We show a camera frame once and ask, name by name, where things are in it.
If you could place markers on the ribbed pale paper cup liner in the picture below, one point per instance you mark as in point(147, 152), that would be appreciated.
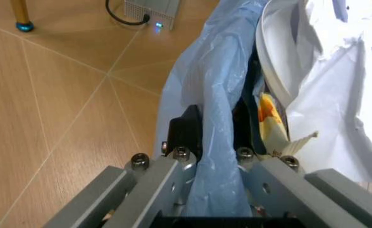
point(300, 143)

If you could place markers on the grey perforated metal box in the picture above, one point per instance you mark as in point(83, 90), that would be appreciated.
point(154, 9)

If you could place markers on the white crumpled paper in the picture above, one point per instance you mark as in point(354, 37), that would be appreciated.
point(338, 95)

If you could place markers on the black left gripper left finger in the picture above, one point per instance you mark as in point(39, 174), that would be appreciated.
point(160, 180)

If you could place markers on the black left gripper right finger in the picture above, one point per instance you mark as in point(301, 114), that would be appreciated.
point(281, 185)

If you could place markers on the yellow orange snack wrapper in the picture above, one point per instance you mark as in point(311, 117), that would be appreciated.
point(266, 111)

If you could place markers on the gold table leg blue foot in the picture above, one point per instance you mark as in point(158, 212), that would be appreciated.
point(21, 14)

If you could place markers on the trash bin with blue liner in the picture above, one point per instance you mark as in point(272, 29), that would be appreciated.
point(217, 71)

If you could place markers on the white curved paper plate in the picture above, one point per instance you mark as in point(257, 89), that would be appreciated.
point(277, 47)

